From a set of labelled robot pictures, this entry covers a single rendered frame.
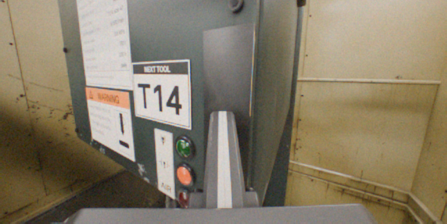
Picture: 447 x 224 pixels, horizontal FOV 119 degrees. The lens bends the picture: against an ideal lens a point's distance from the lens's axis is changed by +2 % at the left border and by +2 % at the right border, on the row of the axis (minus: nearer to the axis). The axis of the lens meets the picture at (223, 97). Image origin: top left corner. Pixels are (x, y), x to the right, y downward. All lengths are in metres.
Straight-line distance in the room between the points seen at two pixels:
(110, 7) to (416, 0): 1.32
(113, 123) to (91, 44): 0.14
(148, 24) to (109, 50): 0.10
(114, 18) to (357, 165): 1.37
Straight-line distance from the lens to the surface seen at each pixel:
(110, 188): 1.63
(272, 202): 1.08
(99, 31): 0.30
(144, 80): 0.19
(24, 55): 1.37
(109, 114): 0.30
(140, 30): 0.20
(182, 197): 0.19
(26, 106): 1.37
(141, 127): 0.22
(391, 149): 1.32
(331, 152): 1.27
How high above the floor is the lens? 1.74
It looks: 9 degrees down
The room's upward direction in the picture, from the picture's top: 1 degrees clockwise
